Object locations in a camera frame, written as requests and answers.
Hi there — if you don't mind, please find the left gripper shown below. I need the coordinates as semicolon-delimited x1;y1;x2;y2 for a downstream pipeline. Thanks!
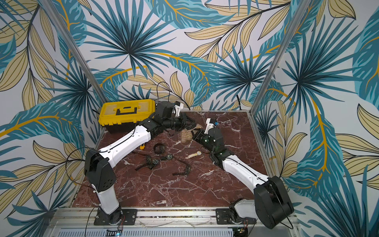
164;112;197;132

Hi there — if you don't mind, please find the beige striped cloth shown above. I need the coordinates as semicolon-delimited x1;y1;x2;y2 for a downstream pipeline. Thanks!
180;124;203;144

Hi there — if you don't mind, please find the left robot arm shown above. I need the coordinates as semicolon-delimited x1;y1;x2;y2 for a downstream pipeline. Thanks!
84;101;196;219

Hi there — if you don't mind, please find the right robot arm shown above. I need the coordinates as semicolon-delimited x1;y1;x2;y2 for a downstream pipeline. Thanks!
191;128;294;229

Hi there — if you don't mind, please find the black coiled watch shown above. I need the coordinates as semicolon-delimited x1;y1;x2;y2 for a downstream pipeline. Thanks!
153;143;166;155

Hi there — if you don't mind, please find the small olive watch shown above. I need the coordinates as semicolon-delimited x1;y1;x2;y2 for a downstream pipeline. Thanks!
160;154;173;161

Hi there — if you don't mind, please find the yellow black toolbox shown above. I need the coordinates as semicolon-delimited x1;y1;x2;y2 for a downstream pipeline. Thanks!
98;99;156;133

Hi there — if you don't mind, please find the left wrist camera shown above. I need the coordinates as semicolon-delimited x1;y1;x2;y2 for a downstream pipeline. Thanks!
174;101;184;117

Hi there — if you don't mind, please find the cream strap watch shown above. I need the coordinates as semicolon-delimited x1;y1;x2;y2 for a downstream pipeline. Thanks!
186;151;202;160

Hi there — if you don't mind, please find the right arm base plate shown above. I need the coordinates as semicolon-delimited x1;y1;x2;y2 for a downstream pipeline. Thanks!
215;207;257;225

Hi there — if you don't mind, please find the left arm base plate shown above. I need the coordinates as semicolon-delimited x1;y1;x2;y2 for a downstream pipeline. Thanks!
94;208;137;226

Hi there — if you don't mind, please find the aluminium front rail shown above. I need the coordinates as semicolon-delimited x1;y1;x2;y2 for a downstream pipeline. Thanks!
44;207;304;237

